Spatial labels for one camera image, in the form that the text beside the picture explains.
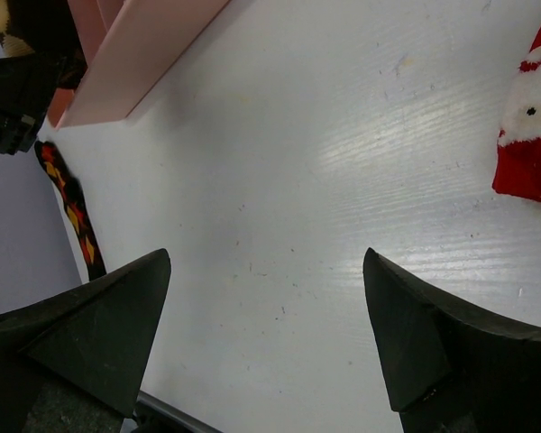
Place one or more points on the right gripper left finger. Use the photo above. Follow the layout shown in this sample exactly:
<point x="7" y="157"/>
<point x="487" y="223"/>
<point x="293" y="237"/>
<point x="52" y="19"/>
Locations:
<point x="94" y="340"/>

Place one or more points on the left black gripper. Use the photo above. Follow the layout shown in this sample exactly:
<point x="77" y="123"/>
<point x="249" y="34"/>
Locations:
<point x="27" y="87"/>

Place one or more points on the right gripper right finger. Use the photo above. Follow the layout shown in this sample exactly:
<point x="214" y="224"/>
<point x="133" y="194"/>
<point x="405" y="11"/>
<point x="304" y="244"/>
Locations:
<point x="428" y="339"/>

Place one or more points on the brown yellow argyle sock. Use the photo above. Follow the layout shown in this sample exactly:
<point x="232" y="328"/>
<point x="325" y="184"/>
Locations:
<point x="45" y="27"/>

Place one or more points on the red orange argyle sock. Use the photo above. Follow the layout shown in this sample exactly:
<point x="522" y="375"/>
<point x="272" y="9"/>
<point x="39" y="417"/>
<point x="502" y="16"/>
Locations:
<point x="74" y="205"/>

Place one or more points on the pink divided organizer box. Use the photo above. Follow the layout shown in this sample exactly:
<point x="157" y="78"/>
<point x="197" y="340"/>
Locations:
<point x="129" y="46"/>

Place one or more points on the red christmas sock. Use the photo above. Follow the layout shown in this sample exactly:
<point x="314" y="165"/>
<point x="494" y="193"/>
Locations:
<point x="518" y="170"/>

